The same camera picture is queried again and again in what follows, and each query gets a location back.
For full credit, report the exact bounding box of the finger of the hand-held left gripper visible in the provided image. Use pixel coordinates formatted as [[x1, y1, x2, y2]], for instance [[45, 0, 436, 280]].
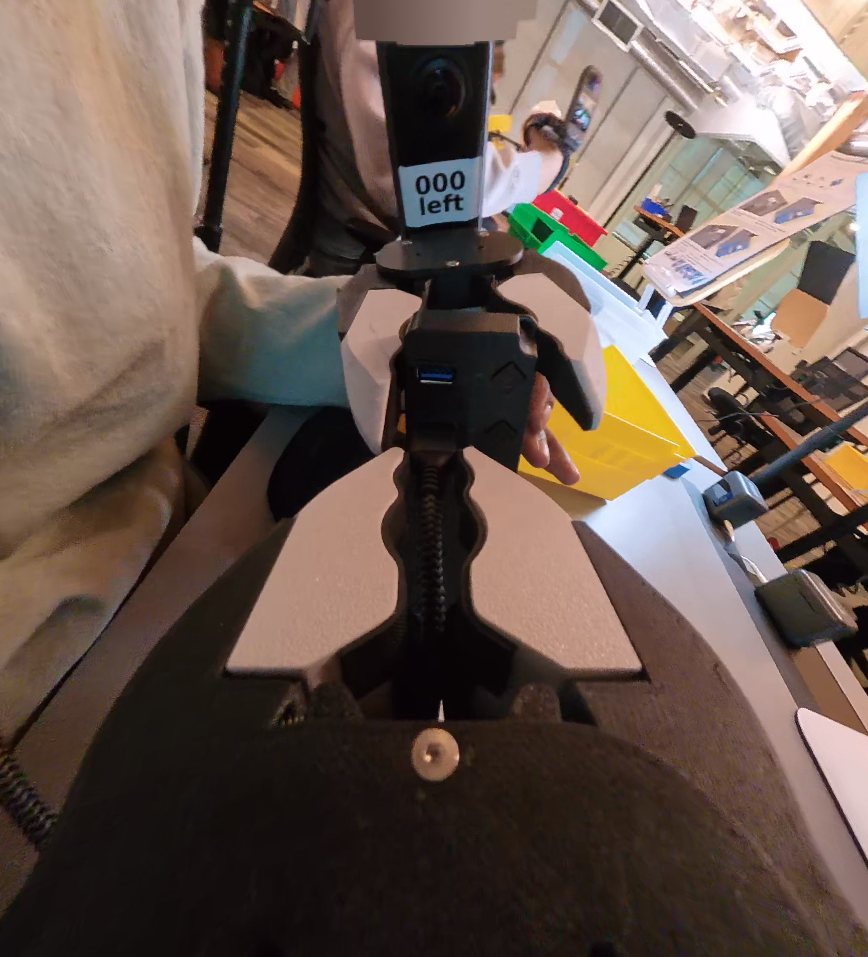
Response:
[[340, 288, 422, 456], [507, 277, 609, 432]]

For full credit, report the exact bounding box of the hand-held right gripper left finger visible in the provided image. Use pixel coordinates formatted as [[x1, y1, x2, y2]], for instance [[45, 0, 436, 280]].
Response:
[[225, 447, 414, 680]]

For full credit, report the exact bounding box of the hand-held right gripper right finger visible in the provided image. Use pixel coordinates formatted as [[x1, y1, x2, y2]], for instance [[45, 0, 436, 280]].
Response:
[[462, 450, 644, 680]]

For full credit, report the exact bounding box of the black USB port block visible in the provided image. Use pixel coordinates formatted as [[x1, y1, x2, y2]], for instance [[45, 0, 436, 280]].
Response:
[[393, 310, 541, 474]]

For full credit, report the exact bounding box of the black braided USB cable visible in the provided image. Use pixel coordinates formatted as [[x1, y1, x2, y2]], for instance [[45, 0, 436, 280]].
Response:
[[0, 422, 472, 849]]

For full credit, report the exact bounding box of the person's left forearm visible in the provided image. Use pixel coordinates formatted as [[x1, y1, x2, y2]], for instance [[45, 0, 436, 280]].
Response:
[[193, 247, 353, 411]]

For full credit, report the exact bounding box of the person's left hand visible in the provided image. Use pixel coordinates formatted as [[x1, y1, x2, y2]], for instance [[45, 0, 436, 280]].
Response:
[[520, 372, 581, 487]]

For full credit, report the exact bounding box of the clear plastic bin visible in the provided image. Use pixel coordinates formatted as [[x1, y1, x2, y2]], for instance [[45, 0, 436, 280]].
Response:
[[550, 243, 667, 352]]

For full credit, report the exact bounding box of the yellow plastic bin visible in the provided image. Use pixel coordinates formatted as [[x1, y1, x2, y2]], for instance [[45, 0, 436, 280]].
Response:
[[516, 344, 698, 500]]

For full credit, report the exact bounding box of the green plastic bin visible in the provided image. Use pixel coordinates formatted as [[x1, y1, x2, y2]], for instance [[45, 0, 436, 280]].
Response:
[[507, 202, 607, 274]]

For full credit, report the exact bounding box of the red plastic bin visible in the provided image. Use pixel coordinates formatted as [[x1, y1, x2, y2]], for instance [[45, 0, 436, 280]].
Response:
[[531, 189, 608, 244]]

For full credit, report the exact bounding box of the wooden top office desk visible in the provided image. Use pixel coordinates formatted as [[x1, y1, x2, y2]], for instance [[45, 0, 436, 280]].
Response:
[[692, 299, 868, 577]]

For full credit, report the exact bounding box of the black tripod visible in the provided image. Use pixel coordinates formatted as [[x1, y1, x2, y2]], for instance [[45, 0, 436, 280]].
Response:
[[195, 0, 256, 251]]

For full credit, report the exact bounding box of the instruction sheet sign board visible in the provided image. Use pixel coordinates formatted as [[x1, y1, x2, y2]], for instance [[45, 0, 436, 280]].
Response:
[[642, 150, 868, 302]]

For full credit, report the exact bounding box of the dark boom pole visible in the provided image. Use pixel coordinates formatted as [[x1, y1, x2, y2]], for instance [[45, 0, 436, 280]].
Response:
[[748, 385, 868, 487]]

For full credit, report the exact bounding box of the person's cream shirt torso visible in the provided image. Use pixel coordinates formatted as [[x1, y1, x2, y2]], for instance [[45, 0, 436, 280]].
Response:
[[0, 0, 211, 749]]

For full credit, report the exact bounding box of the white sign stand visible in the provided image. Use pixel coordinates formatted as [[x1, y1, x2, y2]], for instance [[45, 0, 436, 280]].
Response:
[[796, 706, 868, 928]]

